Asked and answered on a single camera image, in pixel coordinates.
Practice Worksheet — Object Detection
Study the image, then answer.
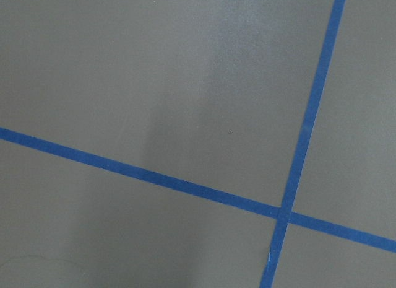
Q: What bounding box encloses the brown paper table cover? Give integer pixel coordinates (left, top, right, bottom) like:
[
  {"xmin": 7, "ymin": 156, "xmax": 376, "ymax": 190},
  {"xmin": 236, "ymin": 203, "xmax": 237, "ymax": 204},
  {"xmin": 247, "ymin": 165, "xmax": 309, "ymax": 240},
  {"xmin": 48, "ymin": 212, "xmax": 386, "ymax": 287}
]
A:
[{"xmin": 1, "ymin": 0, "xmax": 395, "ymax": 287}]

